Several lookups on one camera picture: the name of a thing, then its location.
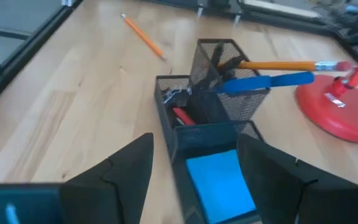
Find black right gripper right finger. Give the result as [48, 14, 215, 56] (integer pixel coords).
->
[236, 133, 358, 224]

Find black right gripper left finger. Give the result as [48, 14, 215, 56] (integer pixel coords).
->
[0, 132, 155, 224]

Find blue sticky note pad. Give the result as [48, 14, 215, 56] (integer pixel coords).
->
[185, 149, 257, 224]

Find blue-handled scissors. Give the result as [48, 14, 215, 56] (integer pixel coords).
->
[214, 71, 316, 95]

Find black binder clip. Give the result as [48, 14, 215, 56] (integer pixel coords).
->
[161, 86, 193, 108]

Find orange pencil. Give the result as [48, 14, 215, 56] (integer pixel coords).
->
[218, 60, 354, 73]
[120, 12, 167, 61]

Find black mesh desk organizer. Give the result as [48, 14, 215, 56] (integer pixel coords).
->
[153, 37, 272, 224]

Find red desk lamp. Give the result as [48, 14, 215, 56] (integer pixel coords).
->
[295, 45, 358, 144]

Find black aluminium table frame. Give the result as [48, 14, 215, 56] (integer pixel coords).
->
[0, 0, 341, 116]

